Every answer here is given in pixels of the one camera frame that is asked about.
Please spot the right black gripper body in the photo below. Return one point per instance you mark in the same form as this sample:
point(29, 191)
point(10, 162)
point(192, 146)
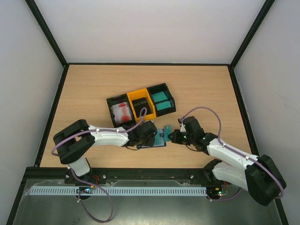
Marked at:
point(177, 136)

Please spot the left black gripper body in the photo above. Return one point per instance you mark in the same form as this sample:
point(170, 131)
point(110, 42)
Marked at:
point(143, 142)

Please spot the dark blue card holder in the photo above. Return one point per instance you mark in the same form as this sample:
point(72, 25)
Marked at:
point(157, 141)

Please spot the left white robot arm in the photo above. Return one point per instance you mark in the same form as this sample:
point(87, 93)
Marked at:
point(73, 142)

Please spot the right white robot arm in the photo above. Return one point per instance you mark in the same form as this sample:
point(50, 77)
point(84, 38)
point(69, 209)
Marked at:
point(257, 175)

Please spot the red white card stack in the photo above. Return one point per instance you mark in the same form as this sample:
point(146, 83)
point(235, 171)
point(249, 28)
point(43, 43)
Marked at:
point(121, 112)

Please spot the black card stack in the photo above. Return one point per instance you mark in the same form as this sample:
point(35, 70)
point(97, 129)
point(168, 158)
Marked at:
point(139, 104)

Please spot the teal card stack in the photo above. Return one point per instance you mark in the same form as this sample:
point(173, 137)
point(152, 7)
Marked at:
point(161, 101)

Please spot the yellow bin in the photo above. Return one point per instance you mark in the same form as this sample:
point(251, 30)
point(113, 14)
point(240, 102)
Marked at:
point(139, 94)

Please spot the black bin left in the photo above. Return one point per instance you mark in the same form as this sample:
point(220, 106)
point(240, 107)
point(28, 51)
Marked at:
point(120, 99)

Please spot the black bin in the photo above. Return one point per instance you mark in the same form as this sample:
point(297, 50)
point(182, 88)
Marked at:
point(120, 99)
point(163, 88)

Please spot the black bin right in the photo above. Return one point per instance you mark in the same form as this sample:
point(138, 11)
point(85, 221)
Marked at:
point(163, 88)

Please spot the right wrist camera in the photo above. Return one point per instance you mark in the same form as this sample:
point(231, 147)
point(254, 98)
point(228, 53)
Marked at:
point(182, 127)

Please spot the black mounting rail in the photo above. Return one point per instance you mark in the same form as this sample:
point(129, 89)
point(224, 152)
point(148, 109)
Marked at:
point(192, 176)

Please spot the grey slotted cable duct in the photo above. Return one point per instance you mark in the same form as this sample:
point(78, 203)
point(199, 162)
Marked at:
point(120, 191)

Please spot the black enclosure frame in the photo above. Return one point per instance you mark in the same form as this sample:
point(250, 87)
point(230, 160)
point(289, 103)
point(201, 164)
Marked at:
point(56, 172)

